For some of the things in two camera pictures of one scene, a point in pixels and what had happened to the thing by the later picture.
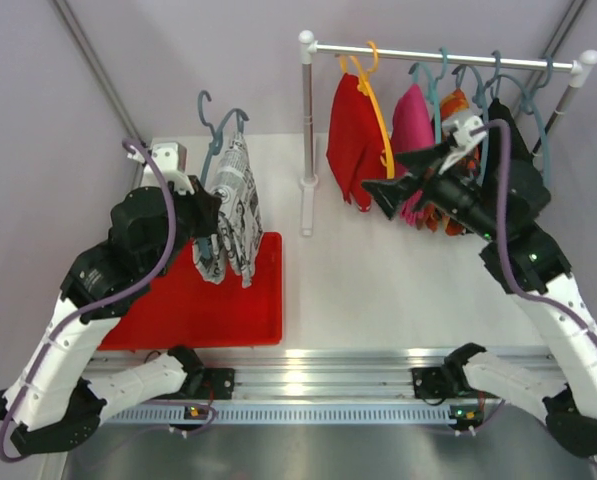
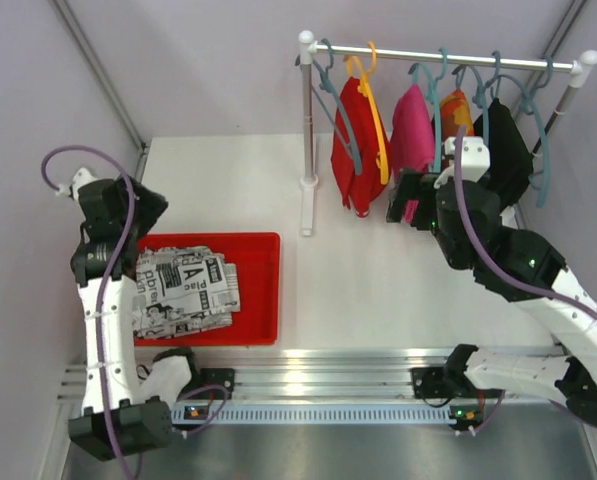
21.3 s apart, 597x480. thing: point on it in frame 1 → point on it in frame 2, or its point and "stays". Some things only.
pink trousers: x=413 y=129 stays
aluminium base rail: x=310 y=373 stays
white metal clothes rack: x=309 y=48 stays
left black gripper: x=205 y=206 → x=152 y=207
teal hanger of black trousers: x=496 y=75 stays
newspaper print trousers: x=240 y=235 → x=183 y=290
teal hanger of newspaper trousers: x=215 y=137 → x=325 y=82
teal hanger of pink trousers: x=432 y=91 stays
